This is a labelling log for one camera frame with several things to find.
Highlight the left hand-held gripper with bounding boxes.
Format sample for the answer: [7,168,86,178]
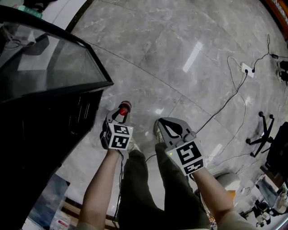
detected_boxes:
[99,108,134,150]

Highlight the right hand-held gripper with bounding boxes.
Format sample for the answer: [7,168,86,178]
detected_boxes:
[157,117,204,177]

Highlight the small red object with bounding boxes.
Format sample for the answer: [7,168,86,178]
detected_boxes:
[118,101,133,116]

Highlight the person's right forearm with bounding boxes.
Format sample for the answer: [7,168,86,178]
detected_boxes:
[191,168,236,221]

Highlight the person's left forearm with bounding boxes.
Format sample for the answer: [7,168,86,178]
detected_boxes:
[77,148,121,226]

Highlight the grey marble floor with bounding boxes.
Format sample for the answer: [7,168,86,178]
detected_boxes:
[22,0,288,230]

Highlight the person's right shoe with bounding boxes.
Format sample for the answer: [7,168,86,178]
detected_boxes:
[153,119,166,143]

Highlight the person's shoe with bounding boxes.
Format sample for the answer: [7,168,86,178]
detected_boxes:
[127,137,141,152]
[153,119,166,143]

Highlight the person's left shoe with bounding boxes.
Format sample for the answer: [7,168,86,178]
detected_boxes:
[127,137,141,152]

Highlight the person's dark trousers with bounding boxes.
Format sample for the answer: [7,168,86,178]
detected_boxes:
[117,142,211,230]

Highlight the white power strip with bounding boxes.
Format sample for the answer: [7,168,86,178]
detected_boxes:
[239,62,255,78]

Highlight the black office chair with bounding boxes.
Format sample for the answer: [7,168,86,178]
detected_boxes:
[245,111,288,178]

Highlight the brown wooden round table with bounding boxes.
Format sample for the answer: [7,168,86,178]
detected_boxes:
[60,197,117,223]

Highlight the person's beige shirt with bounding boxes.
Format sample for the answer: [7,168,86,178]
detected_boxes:
[77,210,259,230]

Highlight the white low ledge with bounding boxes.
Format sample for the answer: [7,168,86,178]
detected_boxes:
[42,0,95,34]

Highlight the orange sofa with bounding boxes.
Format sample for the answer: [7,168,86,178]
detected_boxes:
[265,0,288,41]

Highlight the black power cable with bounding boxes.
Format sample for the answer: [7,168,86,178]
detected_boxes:
[195,33,280,133]

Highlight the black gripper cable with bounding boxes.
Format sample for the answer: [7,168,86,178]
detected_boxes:
[113,150,125,228]

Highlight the white power cable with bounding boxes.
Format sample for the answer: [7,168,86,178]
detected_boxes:
[227,56,243,91]

